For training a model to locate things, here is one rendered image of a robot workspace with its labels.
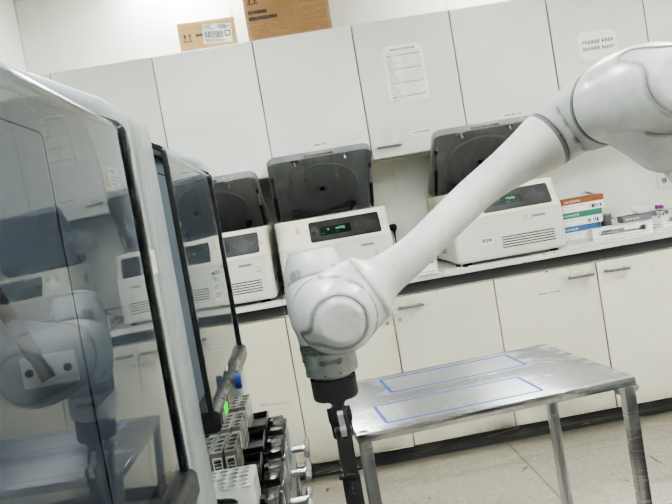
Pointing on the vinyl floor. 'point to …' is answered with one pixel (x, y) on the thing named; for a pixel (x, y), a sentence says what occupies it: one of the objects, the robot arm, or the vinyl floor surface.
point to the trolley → (492, 403)
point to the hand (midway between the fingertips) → (354, 494)
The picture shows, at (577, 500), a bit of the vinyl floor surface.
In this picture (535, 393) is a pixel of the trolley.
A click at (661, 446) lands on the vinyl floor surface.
